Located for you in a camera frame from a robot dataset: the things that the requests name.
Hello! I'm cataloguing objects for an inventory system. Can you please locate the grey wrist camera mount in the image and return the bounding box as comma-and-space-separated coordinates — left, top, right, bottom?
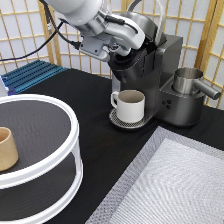
79, 34, 112, 62

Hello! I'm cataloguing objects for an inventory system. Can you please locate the blue ribbed rack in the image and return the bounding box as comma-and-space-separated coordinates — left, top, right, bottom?
2, 60, 66, 94

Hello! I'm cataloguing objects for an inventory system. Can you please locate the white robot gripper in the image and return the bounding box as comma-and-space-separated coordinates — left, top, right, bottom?
102, 14, 145, 56

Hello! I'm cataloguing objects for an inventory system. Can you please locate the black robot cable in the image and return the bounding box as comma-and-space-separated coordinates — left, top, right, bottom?
0, 0, 83, 63

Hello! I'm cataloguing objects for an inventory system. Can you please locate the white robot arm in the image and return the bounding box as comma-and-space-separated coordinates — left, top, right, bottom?
45, 0, 145, 62

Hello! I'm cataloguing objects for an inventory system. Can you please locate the white ceramic mug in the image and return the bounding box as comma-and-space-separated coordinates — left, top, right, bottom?
110, 90, 145, 123

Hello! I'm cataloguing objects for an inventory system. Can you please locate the steel milk frother jug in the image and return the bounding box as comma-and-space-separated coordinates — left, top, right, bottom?
173, 67, 221, 100

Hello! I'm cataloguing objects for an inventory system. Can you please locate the tan wooden cup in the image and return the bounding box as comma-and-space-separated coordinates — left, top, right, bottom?
0, 127, 19, 171

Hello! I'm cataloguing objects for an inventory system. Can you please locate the grey pod coffee machine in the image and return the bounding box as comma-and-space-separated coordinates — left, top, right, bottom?
106, 0, 206, 130

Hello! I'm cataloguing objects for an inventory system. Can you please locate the white two-tier round shelf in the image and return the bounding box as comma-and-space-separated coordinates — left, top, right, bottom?
0, 94, 83, 224

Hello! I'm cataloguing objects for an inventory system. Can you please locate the grey woven placemat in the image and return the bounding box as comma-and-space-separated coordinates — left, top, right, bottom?
85, 127, 224, 224

